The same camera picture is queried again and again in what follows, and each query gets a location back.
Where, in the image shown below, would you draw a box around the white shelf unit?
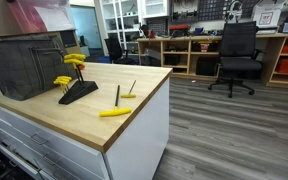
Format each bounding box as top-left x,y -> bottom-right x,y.
93,0 -> 170,56

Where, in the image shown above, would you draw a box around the metal drawer handle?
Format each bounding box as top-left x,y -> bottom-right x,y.
30,133 -> 50,146

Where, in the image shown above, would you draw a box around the headphones on stand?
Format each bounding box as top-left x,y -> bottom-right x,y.
226,0 -> 244,24

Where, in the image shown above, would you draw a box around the white labelled box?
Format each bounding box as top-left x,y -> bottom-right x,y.
252,3 -> 284,30

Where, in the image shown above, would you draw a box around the red toolbox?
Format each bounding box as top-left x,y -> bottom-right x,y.
168,23 -> 191,37

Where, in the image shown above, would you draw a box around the white drawer cabinet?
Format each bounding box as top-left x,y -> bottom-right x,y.
0,77 -> 171,180

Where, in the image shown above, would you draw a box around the black mesh office chair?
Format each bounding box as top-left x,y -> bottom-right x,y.
207,21 -> 265,99

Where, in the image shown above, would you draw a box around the red and white cup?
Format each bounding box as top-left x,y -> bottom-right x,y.
199,43 -> 210,53

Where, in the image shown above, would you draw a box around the black tool pegboard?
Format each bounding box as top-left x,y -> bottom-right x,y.
171,0 -> 262,23

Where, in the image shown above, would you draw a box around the grey case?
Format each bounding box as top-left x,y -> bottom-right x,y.
140,48 -> 162,67

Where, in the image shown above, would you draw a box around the grey metal wire rack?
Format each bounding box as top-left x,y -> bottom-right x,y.
0,33 -> 82,102

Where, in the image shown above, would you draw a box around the blue bin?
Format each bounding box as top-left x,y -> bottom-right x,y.
97,55 -> 111,65

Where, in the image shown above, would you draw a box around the small yellow T-handle hex key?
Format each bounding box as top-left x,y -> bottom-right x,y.
56,75 -> 73,92
53,79 -> 69,95
120,79 -> 138,99
54,77 -> 71,93

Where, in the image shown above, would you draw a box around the blue glass door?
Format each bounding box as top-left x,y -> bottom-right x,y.
70,5 -> 104,51

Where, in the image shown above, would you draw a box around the large black box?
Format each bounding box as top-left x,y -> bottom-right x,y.
195,56 -> 220,77

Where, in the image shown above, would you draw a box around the black hex key stand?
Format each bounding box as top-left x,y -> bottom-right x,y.
57,79 -> 99,106

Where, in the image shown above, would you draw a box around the wooden workbench with shelves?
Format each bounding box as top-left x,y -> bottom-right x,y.
136,32 -> 288,90

